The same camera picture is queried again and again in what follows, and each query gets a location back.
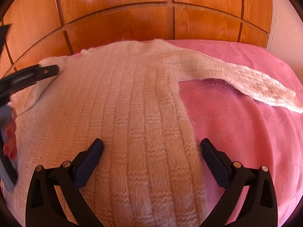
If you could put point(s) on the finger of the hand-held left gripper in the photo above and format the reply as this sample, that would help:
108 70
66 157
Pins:
28 75

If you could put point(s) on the wooden wardrobe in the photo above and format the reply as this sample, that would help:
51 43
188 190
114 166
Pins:
118 23

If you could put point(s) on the pink bedspread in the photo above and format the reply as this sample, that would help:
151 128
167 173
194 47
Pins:
236 127

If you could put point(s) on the person's left hand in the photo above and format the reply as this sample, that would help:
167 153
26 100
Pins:
10 134

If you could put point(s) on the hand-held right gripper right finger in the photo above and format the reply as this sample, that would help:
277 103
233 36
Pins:
209 152

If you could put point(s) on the white knitted sweater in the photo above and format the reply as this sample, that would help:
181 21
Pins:
118 111

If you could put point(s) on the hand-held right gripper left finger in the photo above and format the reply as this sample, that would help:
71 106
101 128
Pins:
93 152

